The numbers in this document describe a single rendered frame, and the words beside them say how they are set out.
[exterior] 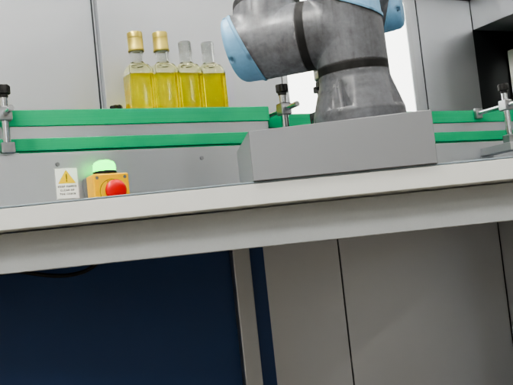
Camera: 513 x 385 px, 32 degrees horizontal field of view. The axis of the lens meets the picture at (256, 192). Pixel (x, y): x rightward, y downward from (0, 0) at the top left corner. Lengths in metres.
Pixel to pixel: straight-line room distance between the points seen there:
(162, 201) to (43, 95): 0.81
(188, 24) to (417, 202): 0.97
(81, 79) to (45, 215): 0.81
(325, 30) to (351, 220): 0.30
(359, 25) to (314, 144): 0.22
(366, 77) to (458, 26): 1.30
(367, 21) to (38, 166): 0.68
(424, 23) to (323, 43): 1.20
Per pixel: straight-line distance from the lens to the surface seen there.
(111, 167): 1.70
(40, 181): 1.71
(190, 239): 1.36
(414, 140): 1.36
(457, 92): 2.63
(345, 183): 1.34
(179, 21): 2.19
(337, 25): 1.43
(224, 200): 1.31
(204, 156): 1.83
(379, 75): 1.42
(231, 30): 1.48
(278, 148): 1.32
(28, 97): 2.06
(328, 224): 1.37
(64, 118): 1.77
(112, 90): 2.08
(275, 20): 1.46
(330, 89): 1.42
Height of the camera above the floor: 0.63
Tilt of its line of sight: 5 degrees up
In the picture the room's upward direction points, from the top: 6 degrees counter-clockwise
